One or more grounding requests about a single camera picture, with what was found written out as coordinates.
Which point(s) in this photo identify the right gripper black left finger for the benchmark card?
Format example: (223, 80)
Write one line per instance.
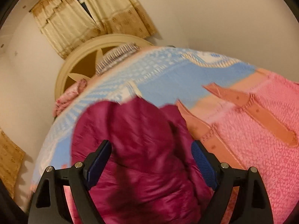
(49, 203)

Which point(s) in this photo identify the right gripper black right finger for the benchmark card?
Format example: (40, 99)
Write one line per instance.
(252, 202)

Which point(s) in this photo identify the magenta puffer jacket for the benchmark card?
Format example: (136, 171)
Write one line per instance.
(151, 176)

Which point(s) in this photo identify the pink and blue bed blanket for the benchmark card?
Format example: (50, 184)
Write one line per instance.
(248, 114)

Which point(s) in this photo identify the folded pink floral blanket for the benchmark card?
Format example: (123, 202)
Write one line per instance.
(68, 97)

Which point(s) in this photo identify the cream wooden headboard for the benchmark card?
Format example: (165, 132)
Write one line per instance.
(81, 63)

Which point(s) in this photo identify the striped grey pillow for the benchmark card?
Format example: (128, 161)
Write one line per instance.
(115, 56)

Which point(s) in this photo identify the beige curtain behind headboard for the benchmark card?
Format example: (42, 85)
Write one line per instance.
(67, 24)

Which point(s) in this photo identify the beige curtain on side wall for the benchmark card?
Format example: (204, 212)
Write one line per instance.
(11, 158)

